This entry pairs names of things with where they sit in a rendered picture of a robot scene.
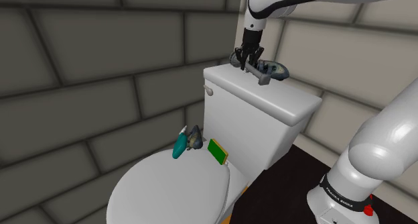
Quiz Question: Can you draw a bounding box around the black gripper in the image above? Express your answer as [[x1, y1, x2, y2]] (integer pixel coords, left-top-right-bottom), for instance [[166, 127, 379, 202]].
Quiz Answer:
[[234, 28, 266, 71]]

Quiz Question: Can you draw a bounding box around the mottled grey-blue shoe-shaped object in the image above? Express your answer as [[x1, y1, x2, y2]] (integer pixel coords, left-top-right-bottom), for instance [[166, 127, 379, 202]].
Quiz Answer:
[[257, 60, 291, 82]]

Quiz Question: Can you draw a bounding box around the white toilet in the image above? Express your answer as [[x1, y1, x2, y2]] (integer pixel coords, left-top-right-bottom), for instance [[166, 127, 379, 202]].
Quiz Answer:
[[106, 63, 324, 224]]

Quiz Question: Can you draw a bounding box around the mottled grey figure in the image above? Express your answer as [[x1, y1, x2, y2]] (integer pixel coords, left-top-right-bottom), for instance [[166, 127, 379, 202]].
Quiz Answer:
[[186, 125, 204, 151]]

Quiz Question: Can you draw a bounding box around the green and yellow sponge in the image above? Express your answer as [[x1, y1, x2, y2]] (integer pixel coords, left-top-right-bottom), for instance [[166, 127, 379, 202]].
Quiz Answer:
[[207, 138, 229, 166]]

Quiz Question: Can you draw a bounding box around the teal spray bottle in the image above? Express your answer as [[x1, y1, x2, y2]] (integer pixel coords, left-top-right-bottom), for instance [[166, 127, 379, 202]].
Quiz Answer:
[[171, 125, 188, 160]]

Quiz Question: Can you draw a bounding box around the dark robot stand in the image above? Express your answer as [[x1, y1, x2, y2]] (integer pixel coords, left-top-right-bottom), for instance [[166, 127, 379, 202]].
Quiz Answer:
[[228, 144, 418, 224]]

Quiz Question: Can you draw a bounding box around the grey long-handled tool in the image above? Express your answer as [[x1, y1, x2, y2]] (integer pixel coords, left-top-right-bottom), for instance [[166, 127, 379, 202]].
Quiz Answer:
[[229, 51, 272, 86]]

